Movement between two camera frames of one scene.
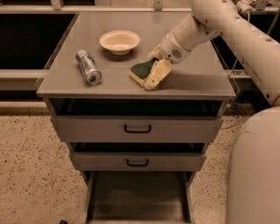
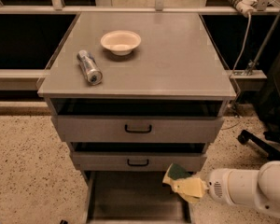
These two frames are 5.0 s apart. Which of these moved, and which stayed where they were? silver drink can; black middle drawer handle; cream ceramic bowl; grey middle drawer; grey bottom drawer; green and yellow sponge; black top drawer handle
Moved: green and yellow sponge
Stayed: silver drink can; grey middle drawer; black top drawer handle; grey bottom drawer; cream ceramic bowl; black middle drawer handle
